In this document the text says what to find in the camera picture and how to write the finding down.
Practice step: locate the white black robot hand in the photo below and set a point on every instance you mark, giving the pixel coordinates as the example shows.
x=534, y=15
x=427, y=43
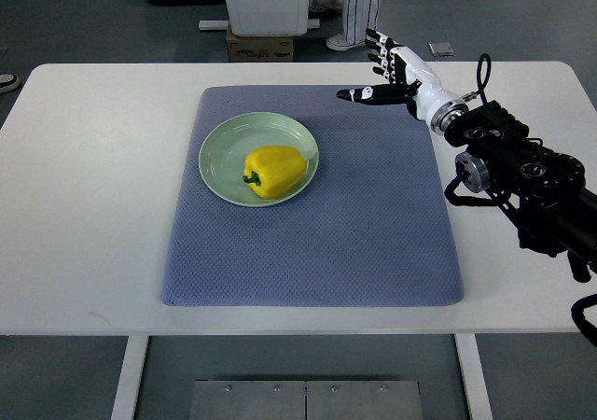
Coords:
x=410, y=82

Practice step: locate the yellow bell pepper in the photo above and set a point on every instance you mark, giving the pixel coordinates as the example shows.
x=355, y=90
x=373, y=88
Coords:
x=272, y=171

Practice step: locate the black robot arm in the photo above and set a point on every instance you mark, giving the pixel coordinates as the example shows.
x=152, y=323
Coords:
x=542, y=192

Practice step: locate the small grey floor plate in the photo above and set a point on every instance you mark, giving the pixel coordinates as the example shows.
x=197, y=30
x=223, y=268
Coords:
x=441, y=49

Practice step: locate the light green plate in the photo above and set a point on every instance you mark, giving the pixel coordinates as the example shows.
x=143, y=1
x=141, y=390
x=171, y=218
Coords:
x=223, y=152

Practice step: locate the person in striped trousers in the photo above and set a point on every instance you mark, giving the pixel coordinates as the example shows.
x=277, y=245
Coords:
x=357, y=17

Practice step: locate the blue grey quilted mat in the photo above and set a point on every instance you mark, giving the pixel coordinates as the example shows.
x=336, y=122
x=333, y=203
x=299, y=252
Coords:
x=370, y=230

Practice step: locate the white cabinet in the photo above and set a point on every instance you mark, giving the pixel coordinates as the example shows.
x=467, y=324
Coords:
x=265, y=18

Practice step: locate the brown cardboard box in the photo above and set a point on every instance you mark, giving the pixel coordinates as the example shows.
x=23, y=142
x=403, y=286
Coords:
x=259, y=49

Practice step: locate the grey metal base plate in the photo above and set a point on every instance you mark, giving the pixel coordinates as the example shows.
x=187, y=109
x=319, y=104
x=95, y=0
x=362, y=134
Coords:
x=334, y=399

